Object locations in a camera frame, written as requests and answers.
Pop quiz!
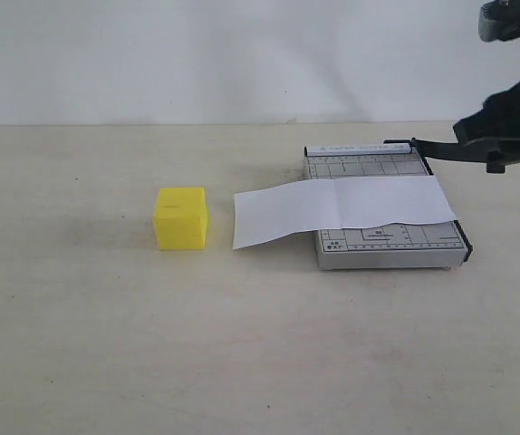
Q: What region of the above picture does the white paper strip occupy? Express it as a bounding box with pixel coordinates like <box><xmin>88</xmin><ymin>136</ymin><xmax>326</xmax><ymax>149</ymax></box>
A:
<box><xmin>233</xmin><ymin>176</ymin><xmax>457</xmax><ymax>249</ymax></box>

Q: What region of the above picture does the yellow foam cube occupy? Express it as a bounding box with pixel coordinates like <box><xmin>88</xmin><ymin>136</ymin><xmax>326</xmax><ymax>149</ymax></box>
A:
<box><xmin>152</xmin><ymin>187</ymin><xmax>209</xmax><ymax>250</ymax></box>

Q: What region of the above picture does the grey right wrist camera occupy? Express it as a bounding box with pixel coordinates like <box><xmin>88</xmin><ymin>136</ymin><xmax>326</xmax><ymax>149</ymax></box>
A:
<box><xmin>478</xmin><ymin>0</ymin><xmax>514</xmax><ymax>43</ymax></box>

